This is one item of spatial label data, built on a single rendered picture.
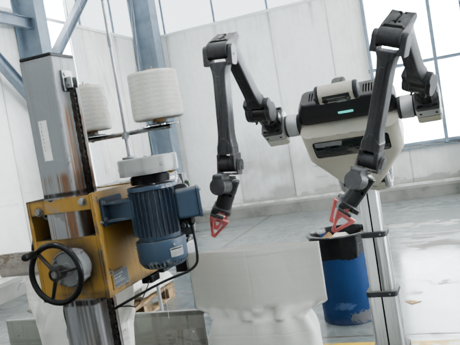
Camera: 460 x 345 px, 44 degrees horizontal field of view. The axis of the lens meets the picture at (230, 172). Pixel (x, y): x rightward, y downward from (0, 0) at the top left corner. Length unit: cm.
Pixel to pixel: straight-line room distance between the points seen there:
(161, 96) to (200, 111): 886
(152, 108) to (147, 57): 909
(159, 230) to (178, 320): 93
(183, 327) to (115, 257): 85
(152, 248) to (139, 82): 52
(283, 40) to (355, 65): 134
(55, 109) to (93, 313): 61
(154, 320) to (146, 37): 870
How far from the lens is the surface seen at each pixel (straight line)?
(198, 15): 1083
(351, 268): 414
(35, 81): 179
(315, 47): 1010
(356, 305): 423
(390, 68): 176
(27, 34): 824
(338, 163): 235
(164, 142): 1072
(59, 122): 174
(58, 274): 168
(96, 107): 195
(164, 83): 182
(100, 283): 175
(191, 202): 170
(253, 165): 1037
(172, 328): 258
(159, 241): 169
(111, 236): 177
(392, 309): 256
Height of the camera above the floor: 142
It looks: 3 degrees down
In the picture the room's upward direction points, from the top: 9 degrees counter-clockwise
